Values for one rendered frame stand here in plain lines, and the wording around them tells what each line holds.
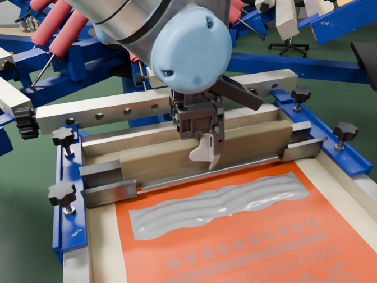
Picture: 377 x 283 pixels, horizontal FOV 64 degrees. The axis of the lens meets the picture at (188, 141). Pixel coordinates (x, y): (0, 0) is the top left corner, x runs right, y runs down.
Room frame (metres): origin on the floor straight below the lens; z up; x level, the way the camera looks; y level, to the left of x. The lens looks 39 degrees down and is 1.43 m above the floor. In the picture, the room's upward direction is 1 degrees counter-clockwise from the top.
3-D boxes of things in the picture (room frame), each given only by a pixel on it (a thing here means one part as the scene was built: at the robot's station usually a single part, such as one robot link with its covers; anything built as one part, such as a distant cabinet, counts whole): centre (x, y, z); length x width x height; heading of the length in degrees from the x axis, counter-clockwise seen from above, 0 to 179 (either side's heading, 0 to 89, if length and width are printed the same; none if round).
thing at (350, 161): (0.58, -0.30, 0.98); 0.30 x 0.05 x 0.07; 17
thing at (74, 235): (0.41, 0.23, 0.98); 0.30 x 0.05 x 0.07; 17
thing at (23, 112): (0.59, 0.37, 1.02); 0.07 x 0.06 x 0.07; 17
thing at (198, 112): (0.46, -0.02, 1.16); 0.09 x 0.08 x 0.12; 107
